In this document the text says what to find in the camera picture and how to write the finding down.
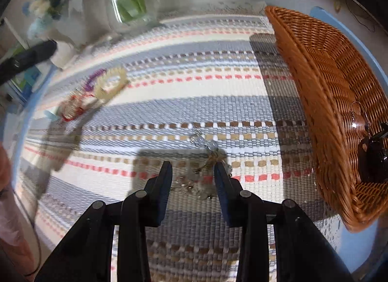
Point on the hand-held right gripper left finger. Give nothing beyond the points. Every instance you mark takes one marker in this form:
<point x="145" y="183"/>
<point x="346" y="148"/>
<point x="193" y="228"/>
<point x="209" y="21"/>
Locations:
<point x="165" y="191"/>

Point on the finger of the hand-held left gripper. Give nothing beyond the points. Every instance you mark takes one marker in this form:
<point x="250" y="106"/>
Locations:
<point x="36" y="53"/>

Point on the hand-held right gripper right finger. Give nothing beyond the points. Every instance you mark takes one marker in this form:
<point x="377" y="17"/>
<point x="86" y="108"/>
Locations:
<point x="224" y="197"/>

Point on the brown wicker basket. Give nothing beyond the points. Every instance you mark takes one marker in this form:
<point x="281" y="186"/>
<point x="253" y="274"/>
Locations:
<point x="318" y="73"/>

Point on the blue green printed box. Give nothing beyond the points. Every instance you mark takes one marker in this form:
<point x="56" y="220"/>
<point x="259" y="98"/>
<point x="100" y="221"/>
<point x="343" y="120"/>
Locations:
<point x="27" y="83"/>

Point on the white ceramic vase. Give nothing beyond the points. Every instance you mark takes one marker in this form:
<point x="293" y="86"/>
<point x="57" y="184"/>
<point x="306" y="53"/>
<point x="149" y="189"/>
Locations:
<point x="75" y="27"/>

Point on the blue and white flowers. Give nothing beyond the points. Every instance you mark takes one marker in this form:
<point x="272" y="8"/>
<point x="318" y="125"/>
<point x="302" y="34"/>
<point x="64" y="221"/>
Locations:
<point x="42" y="6"/>

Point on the clear glass vase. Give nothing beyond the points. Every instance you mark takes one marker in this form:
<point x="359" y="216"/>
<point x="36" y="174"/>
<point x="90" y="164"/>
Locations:
<point x="130" y="9"/>

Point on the striped woven mat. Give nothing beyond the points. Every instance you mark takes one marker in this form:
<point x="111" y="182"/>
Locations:
<point x="182" y="57"/>

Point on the silver hoop earring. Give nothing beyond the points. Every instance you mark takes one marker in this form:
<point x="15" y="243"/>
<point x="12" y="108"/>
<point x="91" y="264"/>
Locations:
<point x="354" y="125"/>

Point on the person's pink striped clothing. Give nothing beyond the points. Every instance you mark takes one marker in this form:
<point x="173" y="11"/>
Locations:
<point x="12" y="209"/>

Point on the black glossy accessory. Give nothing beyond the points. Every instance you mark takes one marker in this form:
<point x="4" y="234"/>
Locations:
<point x="376" y="154"/>

